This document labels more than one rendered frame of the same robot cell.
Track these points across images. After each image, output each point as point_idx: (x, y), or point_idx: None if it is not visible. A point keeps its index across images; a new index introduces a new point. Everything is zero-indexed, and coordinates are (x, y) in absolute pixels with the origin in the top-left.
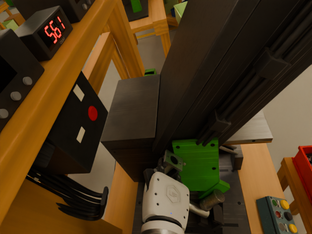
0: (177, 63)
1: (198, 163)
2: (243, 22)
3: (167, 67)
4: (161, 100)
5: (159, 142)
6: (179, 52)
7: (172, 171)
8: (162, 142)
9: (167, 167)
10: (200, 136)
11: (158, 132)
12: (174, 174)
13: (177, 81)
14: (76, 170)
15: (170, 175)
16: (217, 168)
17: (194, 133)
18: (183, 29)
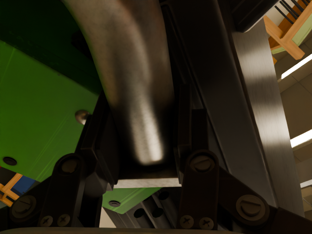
0: (280, 136)
1: (59, 146)
2: None
3: (264, 42)
4: (255, 37)
5: (234, 86)
6: (282, 135)
7: (111, 139)
8: (222, 97)
9: (156, 149)
10: (165, 210)
11: (247, 67)
12: (107, 178)
13: (283, 177)
14: None
15: (103, 150)
16: (4, 165)
17: (175, 189)
18: (282, 120)
